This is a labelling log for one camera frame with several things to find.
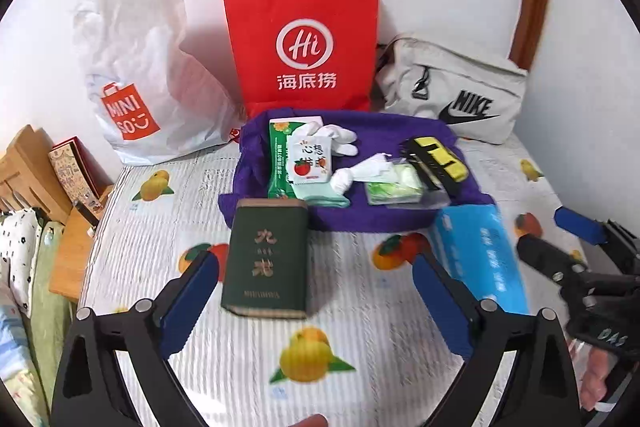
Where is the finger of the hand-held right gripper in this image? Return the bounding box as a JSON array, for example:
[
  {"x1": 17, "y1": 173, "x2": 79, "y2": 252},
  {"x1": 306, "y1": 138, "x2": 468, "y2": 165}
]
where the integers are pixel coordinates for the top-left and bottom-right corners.
[
  {"x1": 554, "y1": 207, "x2": 640, "y2": 275},
  {"x1": 516, "y1": 237, "x2": 591, "y2": 290}
]

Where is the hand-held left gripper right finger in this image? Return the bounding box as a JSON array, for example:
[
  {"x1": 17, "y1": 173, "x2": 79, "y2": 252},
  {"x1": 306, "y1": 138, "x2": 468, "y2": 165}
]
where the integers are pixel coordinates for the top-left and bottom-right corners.
[{"x1": 411, "y1": 252, "x2": 583, "y2": 427}]

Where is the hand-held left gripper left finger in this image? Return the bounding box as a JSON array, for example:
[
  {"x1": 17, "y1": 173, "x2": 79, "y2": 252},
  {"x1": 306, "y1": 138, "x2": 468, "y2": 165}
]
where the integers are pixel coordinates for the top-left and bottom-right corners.
[{"x1": 50, "y1": 251, "x2": 222, "y2": 427}]

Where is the light green tissue pack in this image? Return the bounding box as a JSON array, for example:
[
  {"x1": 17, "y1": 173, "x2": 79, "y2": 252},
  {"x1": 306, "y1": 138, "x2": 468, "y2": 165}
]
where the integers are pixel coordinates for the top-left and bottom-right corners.
[{"x1": 365, "y1": 162, "x2": 426, "y2": 206}]

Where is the yellow black pouch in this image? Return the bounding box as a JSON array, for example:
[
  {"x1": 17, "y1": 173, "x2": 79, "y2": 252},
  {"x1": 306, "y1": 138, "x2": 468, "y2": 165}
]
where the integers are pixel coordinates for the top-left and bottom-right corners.
[{"x1": 400, "y1": 136, "x2": 468, "y2": 208}]

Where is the green wet wipes pack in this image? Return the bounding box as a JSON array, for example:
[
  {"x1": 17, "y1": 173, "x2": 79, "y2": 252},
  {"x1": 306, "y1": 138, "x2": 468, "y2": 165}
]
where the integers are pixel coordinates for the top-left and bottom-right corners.
[{"x1": 267, "y1": 118, "x2": 321, "y2": 200}]

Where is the white glove with green cuff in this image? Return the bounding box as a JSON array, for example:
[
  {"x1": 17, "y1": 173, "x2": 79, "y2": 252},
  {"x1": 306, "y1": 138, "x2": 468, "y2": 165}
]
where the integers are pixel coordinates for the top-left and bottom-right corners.
[{"x1": 292, "y1": 123, "x2": 359, "y2": 208}]

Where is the person's right hand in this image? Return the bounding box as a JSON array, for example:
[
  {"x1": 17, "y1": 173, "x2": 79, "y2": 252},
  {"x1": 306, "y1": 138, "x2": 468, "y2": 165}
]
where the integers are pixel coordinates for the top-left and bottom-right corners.
[{"x1": 580, "y1": 348, "x2": 614, "y2": 411}]

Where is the blue tissue pack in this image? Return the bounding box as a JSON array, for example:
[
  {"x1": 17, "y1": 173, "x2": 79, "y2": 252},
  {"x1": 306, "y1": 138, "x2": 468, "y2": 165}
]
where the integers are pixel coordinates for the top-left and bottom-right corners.
[{"x1": 429, "y1": 204, "x2": 531, "y2": 315}]

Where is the dark green tin box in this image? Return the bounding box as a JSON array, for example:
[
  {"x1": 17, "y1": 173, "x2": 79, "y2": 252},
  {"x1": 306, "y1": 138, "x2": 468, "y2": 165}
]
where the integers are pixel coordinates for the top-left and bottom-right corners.
[{"x1": 221, "y1": 198, "x2": 309, "y2": 320}]

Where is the fruit print tablecloth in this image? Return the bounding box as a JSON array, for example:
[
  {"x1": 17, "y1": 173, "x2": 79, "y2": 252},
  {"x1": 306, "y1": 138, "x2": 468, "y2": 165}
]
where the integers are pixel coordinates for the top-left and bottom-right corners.
[{"x1": 77, "y1": 142, "x2": 596, "y2": 427}]

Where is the wooden nightstand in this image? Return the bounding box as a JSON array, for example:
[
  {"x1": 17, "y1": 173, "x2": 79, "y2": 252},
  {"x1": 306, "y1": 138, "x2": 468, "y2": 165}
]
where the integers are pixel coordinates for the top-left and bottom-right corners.
[{"x1": 48, "y1": 187, "x2": 116, "y2": 305}]

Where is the purple fleece cloth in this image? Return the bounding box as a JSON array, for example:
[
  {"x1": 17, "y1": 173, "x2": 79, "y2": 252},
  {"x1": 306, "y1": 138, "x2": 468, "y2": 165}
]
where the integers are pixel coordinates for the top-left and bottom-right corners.
[{"x1": 218, "y1": 107, "x2": 496, "y2": 234}]

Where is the small black stand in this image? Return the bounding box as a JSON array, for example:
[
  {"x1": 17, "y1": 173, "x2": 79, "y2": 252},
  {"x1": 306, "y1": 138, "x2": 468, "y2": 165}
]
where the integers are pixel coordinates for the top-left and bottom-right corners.
[{"x1": 72, "y1": 198, "x2": 103, "y2": 238}]

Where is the light green blanket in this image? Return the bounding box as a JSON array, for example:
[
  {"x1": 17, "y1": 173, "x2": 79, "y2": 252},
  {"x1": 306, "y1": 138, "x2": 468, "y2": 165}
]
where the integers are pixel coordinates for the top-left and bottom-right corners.
[{"x1": 27, "y1": 222, "x2": 76, "y2": 408}]

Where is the patterned gift box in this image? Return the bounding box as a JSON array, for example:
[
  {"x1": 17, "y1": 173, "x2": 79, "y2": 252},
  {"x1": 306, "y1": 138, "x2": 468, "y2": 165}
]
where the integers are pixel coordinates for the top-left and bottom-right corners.
[{"x1": 48, "y1": 136, "x2": 113, "y2": 210}]

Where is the white dotted pillow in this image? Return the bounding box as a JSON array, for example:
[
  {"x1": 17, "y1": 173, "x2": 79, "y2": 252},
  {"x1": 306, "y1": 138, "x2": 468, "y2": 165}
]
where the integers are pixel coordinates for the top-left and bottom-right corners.
[{"x1": 0, "y1": 208, "x2": 46, "y2": 310}]

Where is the colourful printed quilt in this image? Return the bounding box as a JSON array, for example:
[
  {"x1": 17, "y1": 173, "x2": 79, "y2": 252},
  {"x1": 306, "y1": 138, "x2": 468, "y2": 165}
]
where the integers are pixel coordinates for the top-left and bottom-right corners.
[{"x1": 0, "y1": 282, "x2": 46, "y2": 427}]

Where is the beige waist bag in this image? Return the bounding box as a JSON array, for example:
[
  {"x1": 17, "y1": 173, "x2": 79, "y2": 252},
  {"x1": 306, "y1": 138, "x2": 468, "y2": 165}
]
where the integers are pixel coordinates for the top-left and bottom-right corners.
[{"x1": 375, "y1": 33, "x2": 530, "y2": 145}]

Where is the wooden chair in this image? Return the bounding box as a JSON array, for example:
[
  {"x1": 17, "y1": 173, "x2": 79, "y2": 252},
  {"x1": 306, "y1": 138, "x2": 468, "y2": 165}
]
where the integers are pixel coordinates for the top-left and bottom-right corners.
[{"x1": 0, "y1": 124, "x2": 68, "y2": 223}]

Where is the white plastic shopping bag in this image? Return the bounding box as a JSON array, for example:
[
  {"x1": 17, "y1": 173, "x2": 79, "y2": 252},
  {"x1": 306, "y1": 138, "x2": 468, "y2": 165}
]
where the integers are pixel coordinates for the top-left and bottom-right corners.
[{"x1": 72, "y1": 0, "x2": 246, "y2": 166}]

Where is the red paper bag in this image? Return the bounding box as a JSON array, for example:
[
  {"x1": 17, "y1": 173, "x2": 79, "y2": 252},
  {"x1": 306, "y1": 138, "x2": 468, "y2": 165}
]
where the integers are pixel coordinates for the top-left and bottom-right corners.
[{"x1": 221, "y1": 0, "x2": 381, "y2": 118}]

